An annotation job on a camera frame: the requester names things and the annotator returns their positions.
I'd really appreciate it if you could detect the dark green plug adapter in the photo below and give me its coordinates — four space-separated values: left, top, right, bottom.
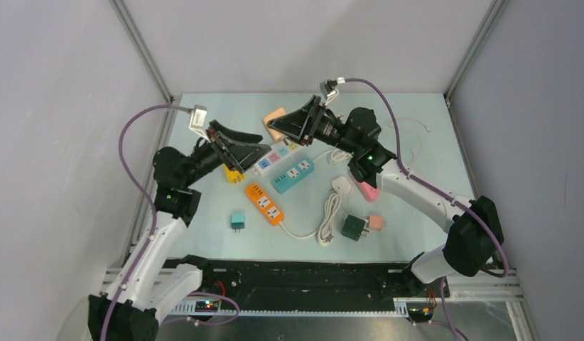
341 215 369 242

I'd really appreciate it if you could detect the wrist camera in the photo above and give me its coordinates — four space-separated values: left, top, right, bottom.
188 104 209 141
320 77 346 107

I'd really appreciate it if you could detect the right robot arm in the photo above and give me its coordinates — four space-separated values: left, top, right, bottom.
267 96 503 297

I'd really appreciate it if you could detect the teal small plug adapter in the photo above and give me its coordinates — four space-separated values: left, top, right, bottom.
230 212 246 232

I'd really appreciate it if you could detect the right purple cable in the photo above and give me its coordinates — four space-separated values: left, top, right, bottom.
343 77 510 278

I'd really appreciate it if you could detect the purple cable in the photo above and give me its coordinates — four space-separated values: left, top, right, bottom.
343 77 510 278
99 103 194 341

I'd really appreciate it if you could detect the coiled white cord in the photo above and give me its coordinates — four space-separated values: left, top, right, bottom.
278 190 345 247

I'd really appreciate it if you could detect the yellow cube plug adapter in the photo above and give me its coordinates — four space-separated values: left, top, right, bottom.
224 166 246 184

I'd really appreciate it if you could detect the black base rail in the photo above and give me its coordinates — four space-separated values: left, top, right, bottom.
161 255 440 313

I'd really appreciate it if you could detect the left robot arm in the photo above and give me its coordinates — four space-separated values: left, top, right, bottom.
87 120 271 340

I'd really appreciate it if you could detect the beige cube plug adapter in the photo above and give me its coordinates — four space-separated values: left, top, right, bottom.
262 107 289 144

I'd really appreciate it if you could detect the orange power strip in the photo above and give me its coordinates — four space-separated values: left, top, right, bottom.
244 183 285 227

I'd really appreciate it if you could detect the left circuit board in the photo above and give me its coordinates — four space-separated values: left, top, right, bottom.
194 300 221 313

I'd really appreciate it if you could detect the blue power strip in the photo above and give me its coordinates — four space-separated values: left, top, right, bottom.
271 158 315 194

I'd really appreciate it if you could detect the white plug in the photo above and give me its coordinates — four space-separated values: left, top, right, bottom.
331 176 352 197

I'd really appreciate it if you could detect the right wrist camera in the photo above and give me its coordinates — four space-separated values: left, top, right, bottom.
320 77 346 107

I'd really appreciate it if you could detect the white multicolour power strip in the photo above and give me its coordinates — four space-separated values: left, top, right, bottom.
252 139 305 176

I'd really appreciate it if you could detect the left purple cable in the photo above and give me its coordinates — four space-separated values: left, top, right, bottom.
99 103 194 341

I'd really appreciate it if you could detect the thin white cable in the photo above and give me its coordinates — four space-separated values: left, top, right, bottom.
385 117 431 171

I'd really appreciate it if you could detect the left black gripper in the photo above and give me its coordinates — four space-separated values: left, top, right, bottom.
182 120 271 188

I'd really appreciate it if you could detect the circuit board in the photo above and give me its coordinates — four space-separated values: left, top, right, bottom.
194 300 221 313
407 307 436 324

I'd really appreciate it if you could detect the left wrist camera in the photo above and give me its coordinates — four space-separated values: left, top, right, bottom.
188 104 209 141

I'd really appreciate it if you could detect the pink small plug adapter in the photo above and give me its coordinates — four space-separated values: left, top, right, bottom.
367 215 385 231

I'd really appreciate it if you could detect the pink triangular power strip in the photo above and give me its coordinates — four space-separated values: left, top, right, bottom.
349 173 381 203

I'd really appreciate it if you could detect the right circuit board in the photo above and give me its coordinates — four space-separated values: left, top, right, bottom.
407 307 436 324

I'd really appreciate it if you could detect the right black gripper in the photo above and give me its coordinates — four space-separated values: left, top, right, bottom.
269 95 360 156

